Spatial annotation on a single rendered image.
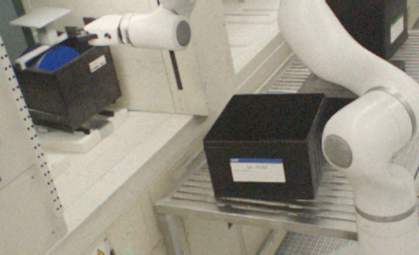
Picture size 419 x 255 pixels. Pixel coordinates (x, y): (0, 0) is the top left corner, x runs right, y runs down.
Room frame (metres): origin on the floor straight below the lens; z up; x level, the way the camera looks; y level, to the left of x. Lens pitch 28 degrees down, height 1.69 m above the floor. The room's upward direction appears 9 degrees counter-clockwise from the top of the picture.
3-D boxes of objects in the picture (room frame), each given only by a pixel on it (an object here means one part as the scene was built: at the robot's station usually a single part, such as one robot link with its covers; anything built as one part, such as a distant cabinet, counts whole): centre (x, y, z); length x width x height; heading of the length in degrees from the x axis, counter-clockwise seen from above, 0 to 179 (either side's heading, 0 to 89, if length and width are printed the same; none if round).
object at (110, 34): (1.61, 0.37, 1.20); 0.11 x 0.10 x 0.07; 60
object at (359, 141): (1.02, -0.16, 1.07); 0.19 x 0.12 x 0.24; 131
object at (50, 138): (1.73, 0.58, 0.89); 0.22 x 0.21 x 0.04; 64
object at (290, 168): (1.53, 0.03, 0.85); 0.28 x 0.28 x 0.17; 72
